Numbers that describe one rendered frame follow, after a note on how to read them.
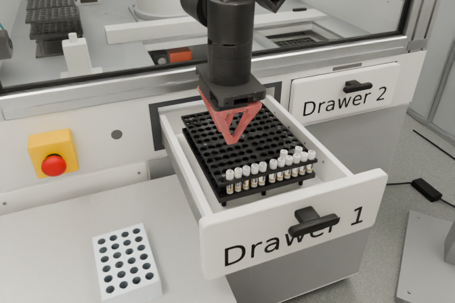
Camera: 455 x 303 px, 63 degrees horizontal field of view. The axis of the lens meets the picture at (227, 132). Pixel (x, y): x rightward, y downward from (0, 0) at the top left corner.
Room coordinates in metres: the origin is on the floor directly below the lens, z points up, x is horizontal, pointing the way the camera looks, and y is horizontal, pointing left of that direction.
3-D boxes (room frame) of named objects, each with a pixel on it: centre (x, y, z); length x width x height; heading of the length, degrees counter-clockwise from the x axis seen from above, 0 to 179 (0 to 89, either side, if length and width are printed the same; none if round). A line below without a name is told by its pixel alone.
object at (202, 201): (0.58, -0.03, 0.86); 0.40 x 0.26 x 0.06; 21
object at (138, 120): (1.15, 0.15, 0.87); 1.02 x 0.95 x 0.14; 111
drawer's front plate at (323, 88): (0.80, -0.28, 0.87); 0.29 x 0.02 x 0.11; 111
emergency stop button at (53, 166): (0.52, 0.30, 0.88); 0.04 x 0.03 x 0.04; 111
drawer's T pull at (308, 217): (0.36, -0.11, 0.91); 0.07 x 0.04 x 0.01; 111
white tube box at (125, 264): (0.38, 0.16, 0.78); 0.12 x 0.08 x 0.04; 23
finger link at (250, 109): (0.46, 0.00, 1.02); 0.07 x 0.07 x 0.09; 21
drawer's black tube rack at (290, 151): (0.57, -0.03, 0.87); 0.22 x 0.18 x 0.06; 21
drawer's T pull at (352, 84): (0.77, -0.29, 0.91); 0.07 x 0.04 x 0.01; 111
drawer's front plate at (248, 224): (0.39, -0.10, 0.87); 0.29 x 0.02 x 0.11; 111
